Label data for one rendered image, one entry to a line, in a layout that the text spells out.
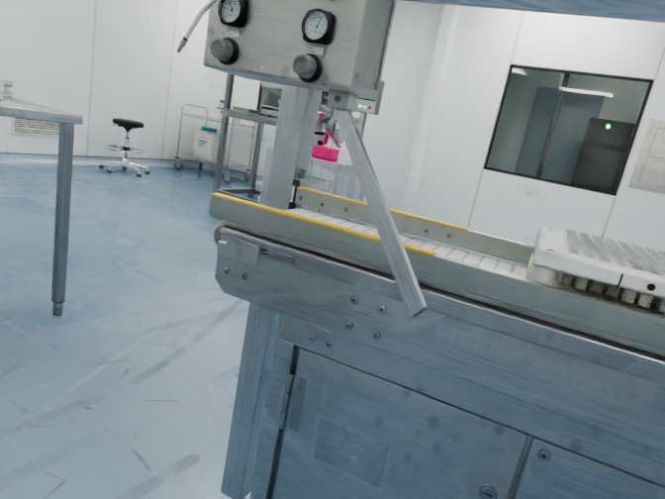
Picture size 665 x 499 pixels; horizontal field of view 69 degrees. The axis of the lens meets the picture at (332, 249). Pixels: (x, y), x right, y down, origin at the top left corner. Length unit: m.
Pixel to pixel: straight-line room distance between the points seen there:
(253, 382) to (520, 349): 0.68
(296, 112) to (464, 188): 5.08
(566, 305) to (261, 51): 0.48
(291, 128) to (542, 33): 5.20
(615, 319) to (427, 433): 0.30
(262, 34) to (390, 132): 5.66
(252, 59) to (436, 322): 0.41
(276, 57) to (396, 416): 0.52
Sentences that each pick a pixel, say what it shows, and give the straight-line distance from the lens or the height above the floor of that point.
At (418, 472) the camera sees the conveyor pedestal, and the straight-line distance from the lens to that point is 0.79.
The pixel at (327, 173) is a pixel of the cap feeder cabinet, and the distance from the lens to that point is 3.45.
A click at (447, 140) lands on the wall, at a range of 6.06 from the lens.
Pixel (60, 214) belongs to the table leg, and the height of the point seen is 0.45.
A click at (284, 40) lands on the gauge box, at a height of 1.09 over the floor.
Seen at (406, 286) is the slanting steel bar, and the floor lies 0.85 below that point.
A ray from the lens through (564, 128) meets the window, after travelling 5.88.
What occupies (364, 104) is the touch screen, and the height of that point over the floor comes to 1.20.
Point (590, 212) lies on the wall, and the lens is 5.85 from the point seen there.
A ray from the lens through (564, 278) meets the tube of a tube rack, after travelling 0.66.
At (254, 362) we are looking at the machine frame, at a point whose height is 0.46.
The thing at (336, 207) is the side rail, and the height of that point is 0.85.
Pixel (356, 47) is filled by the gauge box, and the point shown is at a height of 1.09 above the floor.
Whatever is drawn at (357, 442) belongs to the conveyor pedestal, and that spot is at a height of 0.54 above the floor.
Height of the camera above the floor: 1.00
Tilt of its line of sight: 14 degrees down
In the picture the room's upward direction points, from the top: 11 degrees clockwise
